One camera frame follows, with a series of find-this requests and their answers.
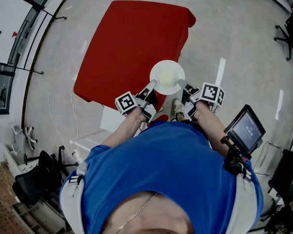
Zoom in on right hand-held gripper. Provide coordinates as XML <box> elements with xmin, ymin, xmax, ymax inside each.
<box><xmin>177</xmin><ymin>78</ymin><xmax>226</xmax><ymax>122</ymax></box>

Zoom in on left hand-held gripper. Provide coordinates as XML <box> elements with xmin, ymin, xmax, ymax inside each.
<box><xmin>114</xmin><ymin>79</ymin><xmax>160</xmax><ymax>124</ymax></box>

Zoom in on white round plate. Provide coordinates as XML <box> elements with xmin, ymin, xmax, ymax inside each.
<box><xmin>149</xmin><ymin>59</ymin><xmax>186</xmax><ymax>95</ymax></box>

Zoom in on person's right forearm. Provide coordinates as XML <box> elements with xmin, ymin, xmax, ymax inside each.
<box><xmin>194</xmin><ymin>101</ymin><xmax>231</xmax><ymax>158</ymax></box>

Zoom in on red tablecloth table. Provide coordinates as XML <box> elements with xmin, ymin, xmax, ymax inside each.
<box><xmin>73</xmin><ymin>0</ymin><xmax>197</xmax><ymax>123</ymax></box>

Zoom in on person's right shoe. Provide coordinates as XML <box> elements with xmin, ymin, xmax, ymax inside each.
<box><xmin>172</xmin><ymin>98</ymin><xmax>185</xmax><ymax>114</ymax></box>

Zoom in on person's blue shirt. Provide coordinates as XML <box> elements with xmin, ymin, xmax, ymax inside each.
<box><xmin>60</xmin><ymin>120</ymin><xmax>264</xmax><ymax>234</ymax></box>

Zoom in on black monitor screen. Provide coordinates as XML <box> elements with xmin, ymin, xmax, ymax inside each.
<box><xmin>224</xmin><ymin>104</ymin><xmax>266</xmax><ymax>155</ymax></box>

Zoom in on white power strip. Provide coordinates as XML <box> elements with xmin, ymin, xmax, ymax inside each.
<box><xmin>72</xmin><ymin>149</ymin><xmax>84</xmax><ymax>164</ymax></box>

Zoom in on person's chin and neck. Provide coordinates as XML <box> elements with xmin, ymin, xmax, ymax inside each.
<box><xmin>101</xmin><ymin>191</ymin><xmax>195</xmax><ymax>234</ymax></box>

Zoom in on white chair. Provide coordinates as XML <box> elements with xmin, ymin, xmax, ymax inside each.
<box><xmin>11</xmin><ymin>124</ymin><xmax>39</xmax><ymax>156</ymax></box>

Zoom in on black box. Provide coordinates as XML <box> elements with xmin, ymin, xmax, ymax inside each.
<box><xmin>268</xmin><ymin>149</ymin><xmax>293</xmax><ymax>204</ymax></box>

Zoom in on dark framed window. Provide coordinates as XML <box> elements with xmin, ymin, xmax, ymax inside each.
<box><xmin>0</xmin><ymin>62</ymin><xmax>15</xmax><ymax>116</ymax></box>

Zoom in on black mesh office chair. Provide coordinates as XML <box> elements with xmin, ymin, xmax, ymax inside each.
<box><xmin>12</xmin><ymin>164</ymin><xmax>64</xmax><ymax>207</ymax></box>

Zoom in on whiteboard with black stand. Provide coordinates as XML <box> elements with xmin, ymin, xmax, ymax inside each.
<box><xmin>0</xmin><ymin>0</ymin><xmax>68</xmax><ymax>75</ymax></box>

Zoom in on white low cabinet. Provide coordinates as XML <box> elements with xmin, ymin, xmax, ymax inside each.
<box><xmin>3</xmin><ymin>142</ymin><xmax>40</xmax><ymax>177</ymax></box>

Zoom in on grey compartment tray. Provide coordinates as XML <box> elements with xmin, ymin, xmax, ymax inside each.
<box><xmin>11</xmin><ymin>198</ymin><xmax>66</xmax><ymax>234</ymax></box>

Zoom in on white cable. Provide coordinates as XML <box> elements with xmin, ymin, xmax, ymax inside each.
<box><xmin>47</xmin><ymin>57</ymin><xmax>80</xmax><ymax>153</ymax></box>

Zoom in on gold necklace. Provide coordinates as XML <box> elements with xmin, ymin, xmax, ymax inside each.
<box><xmin>113</xmin><ymin>192</ymin><xmax>159</xmax><ymax>234</ymax></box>

